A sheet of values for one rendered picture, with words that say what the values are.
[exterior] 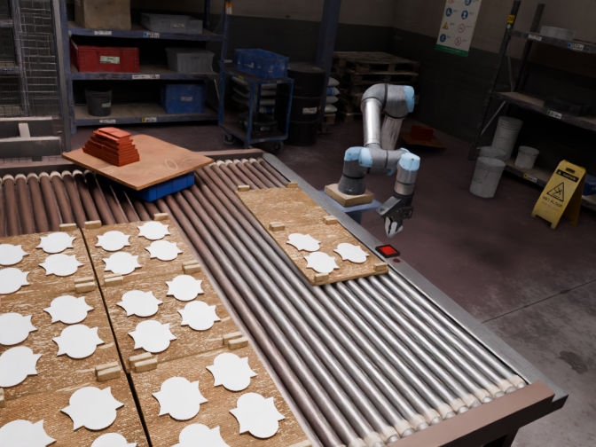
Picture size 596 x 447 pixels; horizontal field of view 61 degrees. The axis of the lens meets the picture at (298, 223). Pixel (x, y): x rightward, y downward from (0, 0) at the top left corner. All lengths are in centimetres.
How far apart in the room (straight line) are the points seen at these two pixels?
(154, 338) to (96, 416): 30
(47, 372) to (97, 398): 18
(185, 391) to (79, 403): 25
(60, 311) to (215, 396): 57
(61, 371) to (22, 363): 10
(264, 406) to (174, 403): 23
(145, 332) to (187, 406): 31
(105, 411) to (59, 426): 10
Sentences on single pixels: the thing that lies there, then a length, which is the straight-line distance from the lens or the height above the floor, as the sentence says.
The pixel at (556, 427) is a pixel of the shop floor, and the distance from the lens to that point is 313.
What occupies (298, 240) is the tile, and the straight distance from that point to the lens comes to 209.
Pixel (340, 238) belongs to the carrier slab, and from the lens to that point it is 219.
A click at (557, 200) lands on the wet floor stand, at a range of 544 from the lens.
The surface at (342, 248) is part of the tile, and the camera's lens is 209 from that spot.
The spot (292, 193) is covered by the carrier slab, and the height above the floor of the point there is 94.
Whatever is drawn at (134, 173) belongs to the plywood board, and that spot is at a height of 104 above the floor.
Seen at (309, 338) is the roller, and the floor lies 91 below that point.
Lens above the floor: 196
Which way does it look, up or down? 27 degrees down
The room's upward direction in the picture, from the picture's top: 8 degrees clockwise
